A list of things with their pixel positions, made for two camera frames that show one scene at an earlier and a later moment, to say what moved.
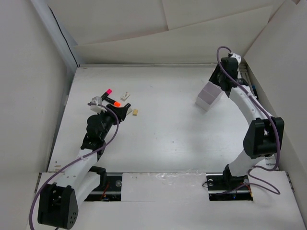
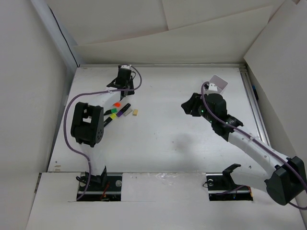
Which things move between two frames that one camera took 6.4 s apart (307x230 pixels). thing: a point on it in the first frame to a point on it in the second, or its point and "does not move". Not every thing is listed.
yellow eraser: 135,112 does not move
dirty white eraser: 129,110 does not move
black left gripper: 121,111 to 130,92
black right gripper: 214,78 to 192,104
